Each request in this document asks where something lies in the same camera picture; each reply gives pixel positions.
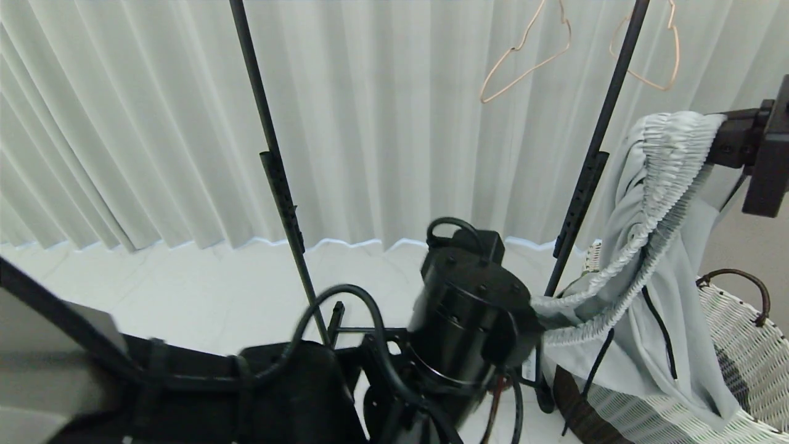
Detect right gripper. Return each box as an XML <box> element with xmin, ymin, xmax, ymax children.
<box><xmin>743</xmin><ymin>74</ymin><xmax>789</xmax><ymax>218</ymax></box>

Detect pale grey shorts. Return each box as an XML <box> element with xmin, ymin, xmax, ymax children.
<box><xmin>530</xmin><ymin>111</ymin><xmax>743</xmax><ymax>432</ymax></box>

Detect pink clothes hanger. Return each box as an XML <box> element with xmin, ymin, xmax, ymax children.
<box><xmin>480</xmin><ymin>0</ymin><xmax>572</xmax><ymax>104</ymax></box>
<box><xmin>609</xmin><ymin>0</ymin><xmax>681</xmax><ymax>92</ymax></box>

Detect white laundry basket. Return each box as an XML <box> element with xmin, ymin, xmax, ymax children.
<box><xmin>552</xmin><ymin>240</ymin><xmax>789</xmax><ymax>444</ymax></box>

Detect black clothes rack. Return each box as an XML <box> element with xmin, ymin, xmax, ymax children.
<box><xmin>229</xmin><ymin>0</ymin><xmax>651</xmax><ymax>414</ymax></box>

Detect white curtain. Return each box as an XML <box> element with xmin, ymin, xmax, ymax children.
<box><xmin>0</xmin><ymin>0</ymin><xmax>789</xmax><ymax>253</ymax></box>

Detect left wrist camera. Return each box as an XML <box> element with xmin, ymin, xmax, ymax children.
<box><xmin>425</xmin><ymin>217</ymin><xmax>507</xmax><ymax>269</ymax></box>

